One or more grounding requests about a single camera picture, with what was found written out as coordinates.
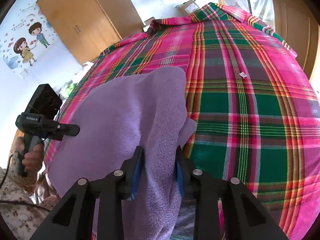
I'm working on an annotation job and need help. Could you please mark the purple fleece pants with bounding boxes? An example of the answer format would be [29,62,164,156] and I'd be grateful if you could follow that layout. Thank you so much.
[48,66,197,239]

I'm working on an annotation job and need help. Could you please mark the floral sleeve left forearm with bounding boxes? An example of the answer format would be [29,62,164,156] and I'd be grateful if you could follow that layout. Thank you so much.
[1,166,59,239]

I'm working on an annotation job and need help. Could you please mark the person left hand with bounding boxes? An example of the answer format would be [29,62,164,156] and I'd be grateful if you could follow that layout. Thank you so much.
[14,137,44,172]

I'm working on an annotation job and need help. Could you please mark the green wet wipes pack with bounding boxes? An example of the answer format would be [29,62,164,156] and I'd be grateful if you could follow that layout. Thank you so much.
[60,80,77,98]

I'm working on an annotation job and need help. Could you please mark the pink green plaid bedsheet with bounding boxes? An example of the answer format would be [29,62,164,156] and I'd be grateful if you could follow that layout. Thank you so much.
[43,2,320,240]

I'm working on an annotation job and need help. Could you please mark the wooden wardrobe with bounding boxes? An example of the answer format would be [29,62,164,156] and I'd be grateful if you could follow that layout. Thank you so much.
[37,0,143,64]

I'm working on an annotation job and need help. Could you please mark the white open cardboard box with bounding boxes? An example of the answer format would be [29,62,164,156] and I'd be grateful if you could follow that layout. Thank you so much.
[143,17,155,32]

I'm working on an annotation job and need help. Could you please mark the brown cardboard box with label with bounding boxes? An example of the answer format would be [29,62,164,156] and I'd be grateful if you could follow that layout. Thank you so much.
[176,0,200,17]

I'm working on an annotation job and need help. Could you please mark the wooden door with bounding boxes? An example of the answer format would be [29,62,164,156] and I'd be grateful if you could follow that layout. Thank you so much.
[273,0,319,80]

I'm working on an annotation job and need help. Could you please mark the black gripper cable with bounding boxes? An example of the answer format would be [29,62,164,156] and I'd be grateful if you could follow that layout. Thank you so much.
[0,152,51,213]

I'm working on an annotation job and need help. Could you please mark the children cartoon wall sticker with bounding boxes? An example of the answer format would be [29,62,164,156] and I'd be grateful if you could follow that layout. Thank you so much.
[1,3,59,78]

